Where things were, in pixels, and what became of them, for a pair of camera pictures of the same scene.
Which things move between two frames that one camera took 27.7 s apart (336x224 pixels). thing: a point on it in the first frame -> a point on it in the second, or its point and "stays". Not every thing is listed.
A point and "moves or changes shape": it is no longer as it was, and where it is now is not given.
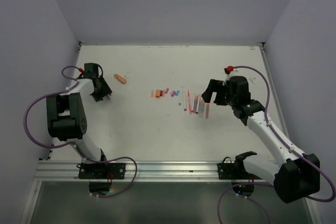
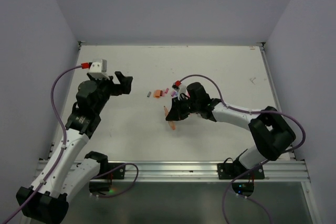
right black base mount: x=228 y=170 stays
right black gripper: x=214 y=85 -> x=176 y=113
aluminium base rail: x=135 y=170 stays
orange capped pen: x=121 y=79 moves or changes shape
